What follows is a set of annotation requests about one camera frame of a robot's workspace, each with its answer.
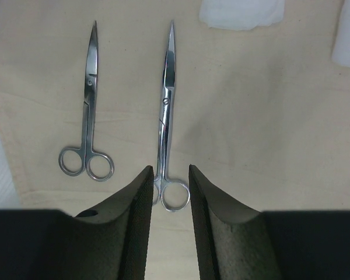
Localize left steel scissors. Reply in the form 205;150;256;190
58;21;114;182

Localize left white gauze pad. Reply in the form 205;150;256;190
199;0;285;31

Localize middle white gauze pad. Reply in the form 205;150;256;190
331;0;350;68

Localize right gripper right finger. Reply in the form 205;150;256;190
188;165;350;279

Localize middle long steel scissors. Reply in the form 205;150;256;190
153;21;190;212

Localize beige cloth drape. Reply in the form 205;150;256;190
0;1;350;279

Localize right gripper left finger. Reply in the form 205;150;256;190
0;166;153;279

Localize white gauze pad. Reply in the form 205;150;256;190
331;0;350;68
199;0;285;31

